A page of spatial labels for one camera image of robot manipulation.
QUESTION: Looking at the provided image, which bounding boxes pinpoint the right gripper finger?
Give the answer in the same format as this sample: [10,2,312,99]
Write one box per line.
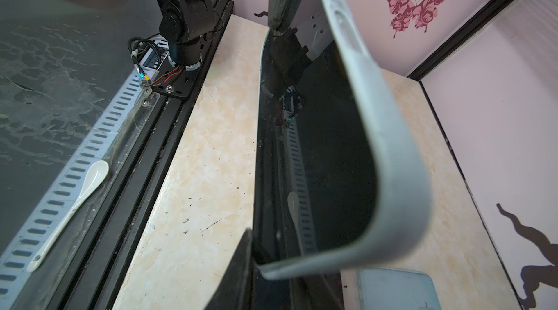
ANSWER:
[205,229,253,310]

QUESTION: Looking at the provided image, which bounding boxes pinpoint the black phone white case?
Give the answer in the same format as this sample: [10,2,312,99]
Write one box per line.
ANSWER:
[251,26,380,310]

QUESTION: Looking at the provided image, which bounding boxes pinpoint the light blue phone case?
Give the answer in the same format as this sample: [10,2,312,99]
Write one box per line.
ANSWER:
[357,267,442,310]

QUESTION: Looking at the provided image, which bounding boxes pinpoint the pale green phone case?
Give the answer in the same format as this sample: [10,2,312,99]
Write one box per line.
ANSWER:
[256,0,432,281]

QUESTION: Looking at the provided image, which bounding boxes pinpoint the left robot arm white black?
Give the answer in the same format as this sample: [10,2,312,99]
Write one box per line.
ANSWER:
[157,0,302,70]

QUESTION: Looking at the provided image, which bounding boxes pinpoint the white plastic spoon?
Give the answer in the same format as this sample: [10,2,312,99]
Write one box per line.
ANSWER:
[26,160,109,273]

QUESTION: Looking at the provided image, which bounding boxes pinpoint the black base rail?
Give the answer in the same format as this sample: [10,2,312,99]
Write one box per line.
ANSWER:
[47,0,234,309]

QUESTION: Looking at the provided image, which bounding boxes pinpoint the white slotted cable duct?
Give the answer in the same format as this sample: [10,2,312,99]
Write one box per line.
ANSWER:
[0,39,171,310]

